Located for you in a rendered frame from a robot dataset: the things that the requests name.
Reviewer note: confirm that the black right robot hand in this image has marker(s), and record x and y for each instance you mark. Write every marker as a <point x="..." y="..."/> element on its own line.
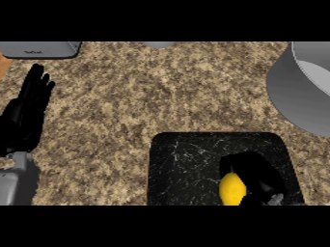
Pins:
<point x="258" y="173"/>

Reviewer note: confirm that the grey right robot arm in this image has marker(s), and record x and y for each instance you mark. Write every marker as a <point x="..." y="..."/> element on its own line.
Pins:
<point x="277" y="199"/>

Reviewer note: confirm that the black marbled tray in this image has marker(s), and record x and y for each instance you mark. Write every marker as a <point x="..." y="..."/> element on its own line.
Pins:
<point x="186" y="167"/>

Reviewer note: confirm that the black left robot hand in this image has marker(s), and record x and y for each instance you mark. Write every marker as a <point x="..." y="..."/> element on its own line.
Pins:
<point x="22" y="112"/>

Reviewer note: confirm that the yellow lemon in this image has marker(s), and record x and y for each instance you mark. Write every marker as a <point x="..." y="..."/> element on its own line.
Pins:
<point x="231" y="189"/>

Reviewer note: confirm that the grey metal pot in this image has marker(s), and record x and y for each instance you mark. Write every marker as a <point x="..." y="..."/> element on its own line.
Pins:
<point x="310" y="93"/>

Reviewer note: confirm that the small grey round object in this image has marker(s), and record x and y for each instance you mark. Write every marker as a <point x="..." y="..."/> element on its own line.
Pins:
<point x="158" y="44"/>

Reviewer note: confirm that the grey appliance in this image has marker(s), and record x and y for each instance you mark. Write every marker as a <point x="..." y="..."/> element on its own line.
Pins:
<point x="40" y="49"/>

